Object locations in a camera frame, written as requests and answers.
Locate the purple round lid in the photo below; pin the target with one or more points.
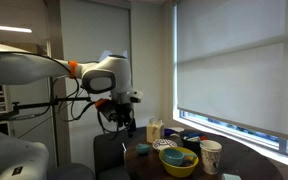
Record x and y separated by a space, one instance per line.
168 132

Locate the white brush green bristles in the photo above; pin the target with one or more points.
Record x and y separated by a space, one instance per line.
193 138

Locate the small teal measuring cup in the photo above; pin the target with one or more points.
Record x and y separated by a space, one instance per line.
143 148

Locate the dark blue bowl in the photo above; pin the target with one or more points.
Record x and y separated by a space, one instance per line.
192 145

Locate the white window frame sill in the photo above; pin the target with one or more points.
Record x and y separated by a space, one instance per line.
250 141

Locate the red rectangular block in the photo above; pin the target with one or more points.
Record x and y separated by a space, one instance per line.
203 137

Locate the large teal measuring cup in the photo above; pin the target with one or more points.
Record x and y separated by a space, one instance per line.
174 156

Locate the clear plastic sugar jar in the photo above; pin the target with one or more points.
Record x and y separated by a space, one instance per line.
154 131

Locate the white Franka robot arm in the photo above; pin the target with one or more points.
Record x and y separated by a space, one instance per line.
110 66

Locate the long ceiling light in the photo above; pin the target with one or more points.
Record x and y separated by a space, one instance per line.
7 28

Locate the narrow white roller blind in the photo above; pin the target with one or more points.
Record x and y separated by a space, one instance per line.
94 33

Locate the blue patterned paper plate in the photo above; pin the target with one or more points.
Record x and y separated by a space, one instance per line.
164 144

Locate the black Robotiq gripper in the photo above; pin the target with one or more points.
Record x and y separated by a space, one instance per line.
112 113

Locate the yellow bowl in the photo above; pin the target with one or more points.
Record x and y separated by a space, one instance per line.
179 170

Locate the printed paper cup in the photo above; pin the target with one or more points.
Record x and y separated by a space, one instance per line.
210 158

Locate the blue cylinder block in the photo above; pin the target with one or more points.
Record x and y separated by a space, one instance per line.
192 135

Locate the black camera mount rod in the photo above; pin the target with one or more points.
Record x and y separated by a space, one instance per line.
50 104

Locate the large white roller blind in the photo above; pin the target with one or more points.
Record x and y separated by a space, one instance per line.
237 66

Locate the pale teal sponge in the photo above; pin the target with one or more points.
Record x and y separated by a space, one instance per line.
230 177

